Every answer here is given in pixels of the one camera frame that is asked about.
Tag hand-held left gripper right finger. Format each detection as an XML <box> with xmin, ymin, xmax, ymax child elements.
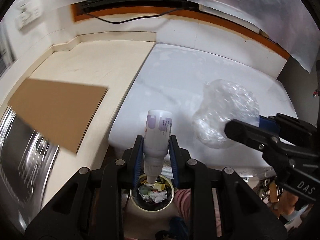
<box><xmin>168</xmin><ymin>135</ymin><xmax>288</xmax><ymax>240</ymax></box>

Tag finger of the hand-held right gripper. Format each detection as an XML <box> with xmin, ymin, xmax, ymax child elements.
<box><xmin>224</xmin><ymin>119</ymin><xmax>282</xmax><ymax>153</ymax></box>
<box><xmin>257</xmin><ymin>113</ymin><xmax>320</xmax><ymax>145</ymax></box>

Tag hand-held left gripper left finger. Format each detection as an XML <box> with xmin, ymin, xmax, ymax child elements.
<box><xmin>24</xmin><ymin>135</ymin><xmax>145</xmax><ymax>240</ymax></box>

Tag clear plastic wrap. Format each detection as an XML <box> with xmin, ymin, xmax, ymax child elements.
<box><xmin>192</xmin><ymin>79</ymin><xmax>260</xmax><ymax>150</ymax></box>

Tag white purple squeeze bottle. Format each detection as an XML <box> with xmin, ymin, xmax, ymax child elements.
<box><xmin>143</xmin><ymin>109</ymin><xmax>173</xmax><ymax>183</ymax></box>

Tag glazed ceramic jar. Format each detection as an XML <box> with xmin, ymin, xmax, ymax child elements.
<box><xmin>129</xmin><ymin>174</ymin><xmax>175</xmax><ymax>212</ymax></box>

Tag person's right hand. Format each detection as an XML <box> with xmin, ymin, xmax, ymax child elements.
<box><xmin>279</xmin><ymin>191</ymin><xmax>299</xmax><ymax>217</ymax></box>

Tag person's right leg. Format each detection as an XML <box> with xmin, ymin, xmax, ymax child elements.
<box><xmin>175</xmin><ymin>189</ymin><xmax>223</xmax><ymax>240</ymax></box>

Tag blue slipper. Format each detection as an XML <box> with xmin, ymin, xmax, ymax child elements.
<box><xmin>155</xmin><ymin>216</ymin><xmax>190</xmax><ymax>240</ymax></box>

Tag white cabinet table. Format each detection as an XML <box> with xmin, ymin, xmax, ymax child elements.
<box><xmin>109</xmin><ymin>42</ymin><xmax>303</xmax><ymax>180</ymax></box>

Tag brown cardboard sheet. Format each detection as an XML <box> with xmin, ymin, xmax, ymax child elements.
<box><xmin>7</xmin><ymin>78</ymin><xmax>109</xmax><ymax>155</ymax></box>

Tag stainless steel sink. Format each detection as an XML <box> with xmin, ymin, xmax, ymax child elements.
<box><xmin>0</xmin><ymin>105</ymin><xmax>59</xmax><ymax>230</ymax></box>

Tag translucent plastic sheet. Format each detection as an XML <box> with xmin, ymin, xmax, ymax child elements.
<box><xmin>32</xmin><ymin>0</ymin><xmax>317</xmax><ymax>74</ymax></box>

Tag black cable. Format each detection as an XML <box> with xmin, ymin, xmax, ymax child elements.
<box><xmin>82</xmin><ymin>4</ymin><xmax>190</xmax><ymax>25</ymax></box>

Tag brown wooden window frame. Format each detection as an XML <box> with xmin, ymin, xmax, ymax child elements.
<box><xmin>71</xmin><ymin>0</ymin><xmax>290</xmax><ymax>60</ymax></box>

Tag white wall power socket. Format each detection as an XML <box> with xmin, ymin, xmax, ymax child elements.
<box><xmin>16</xmin><ymin>0</ymin><xmax>42</xmax><ymax>32</ymax></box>

